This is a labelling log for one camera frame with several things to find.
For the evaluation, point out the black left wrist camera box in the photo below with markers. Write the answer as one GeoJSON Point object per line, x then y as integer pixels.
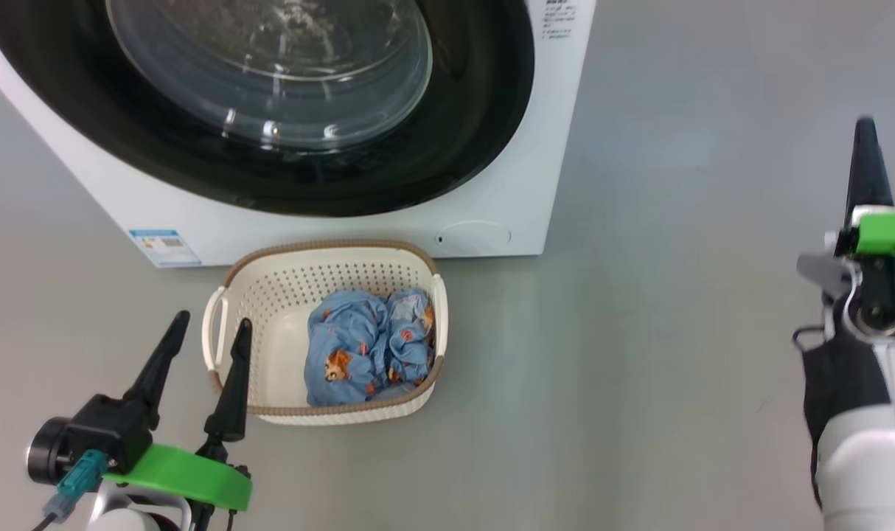
{"type": "Point", "coordinates": [105, 435]}

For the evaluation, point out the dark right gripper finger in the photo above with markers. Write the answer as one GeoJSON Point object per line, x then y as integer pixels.
{"type": "Point", "coordinates": [868, 169]}

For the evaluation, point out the cream perforated laundry basket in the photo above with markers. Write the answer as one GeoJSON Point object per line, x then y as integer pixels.
{"type": "Point", "coordinates": [278, 346]}

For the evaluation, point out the black round glass washer door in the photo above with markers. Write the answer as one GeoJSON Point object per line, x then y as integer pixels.
{"type": "Point", "coordinates": [285, 169]}

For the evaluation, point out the blue white energy label sticker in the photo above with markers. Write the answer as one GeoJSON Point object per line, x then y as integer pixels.
{"type": "Point", "coordinates": [164, 247]}

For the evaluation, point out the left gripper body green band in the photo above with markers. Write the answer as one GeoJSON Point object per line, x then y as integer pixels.
{"type": "Point", "coordinates": [182, 476]}

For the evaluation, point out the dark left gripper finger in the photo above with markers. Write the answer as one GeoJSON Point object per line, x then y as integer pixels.
{"type": "Point", "coordinates": [160, 365]}
{"type": "Point", "coordinates": [232, 391]}

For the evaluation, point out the blue garment with orange print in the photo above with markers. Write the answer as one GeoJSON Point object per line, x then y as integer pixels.
{"type": "Point", "coordinates": [359, 346]}

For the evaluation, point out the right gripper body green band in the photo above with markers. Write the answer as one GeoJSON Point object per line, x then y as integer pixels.
{"type": "Point", "coordinates": [886, 236]}

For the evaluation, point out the white front-load washing machine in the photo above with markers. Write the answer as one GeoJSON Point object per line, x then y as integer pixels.
{"type": "Point", "coordinates": [484, 169]}

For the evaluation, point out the round white washer filter cover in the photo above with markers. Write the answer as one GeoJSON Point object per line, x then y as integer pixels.
{"type": "Point", "coordinates": [473, 237]}

